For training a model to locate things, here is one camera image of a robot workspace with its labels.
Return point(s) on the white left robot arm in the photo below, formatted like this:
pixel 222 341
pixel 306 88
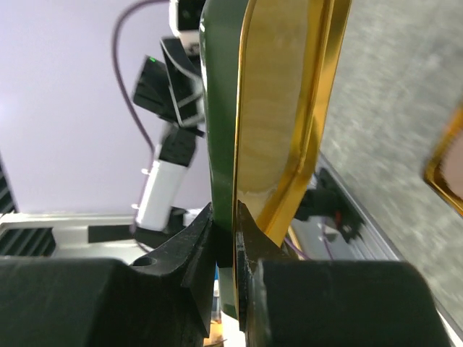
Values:
pixel 157 220

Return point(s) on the green gold cookie tin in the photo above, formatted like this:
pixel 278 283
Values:
pixel 443 171

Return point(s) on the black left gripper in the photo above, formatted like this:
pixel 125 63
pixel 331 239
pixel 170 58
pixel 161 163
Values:
pixel 173 88

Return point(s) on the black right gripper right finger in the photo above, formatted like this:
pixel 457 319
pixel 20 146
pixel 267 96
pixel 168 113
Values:
pixel 287 302

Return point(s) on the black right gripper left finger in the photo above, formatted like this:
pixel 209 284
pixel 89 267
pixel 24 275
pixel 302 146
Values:
pixel 163 298

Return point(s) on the gold tin lid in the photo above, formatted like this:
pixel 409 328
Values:
pixel 268 70

